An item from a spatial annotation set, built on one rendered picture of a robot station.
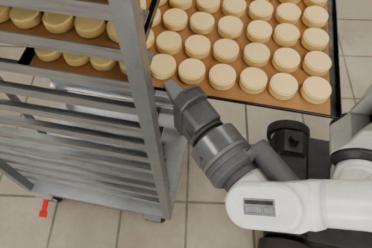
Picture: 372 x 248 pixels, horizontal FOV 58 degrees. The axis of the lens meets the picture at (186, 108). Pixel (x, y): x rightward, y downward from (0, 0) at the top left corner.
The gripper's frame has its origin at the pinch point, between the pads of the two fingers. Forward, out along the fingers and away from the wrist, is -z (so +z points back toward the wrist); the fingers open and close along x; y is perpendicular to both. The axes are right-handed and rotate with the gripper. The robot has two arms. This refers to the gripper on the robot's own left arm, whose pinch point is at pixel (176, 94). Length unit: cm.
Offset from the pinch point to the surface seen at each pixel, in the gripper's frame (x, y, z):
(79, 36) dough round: 8.8, 10.2, -14.1
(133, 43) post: 16.9, 6.0, -0.9
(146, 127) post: -8.1, 6.4, -1.4
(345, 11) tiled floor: -104, -162, -50
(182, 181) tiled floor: -104, -10, -14
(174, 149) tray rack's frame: -89, -13, -25
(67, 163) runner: -52, 27, -26
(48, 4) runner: 18.8, 12.8, -12.0
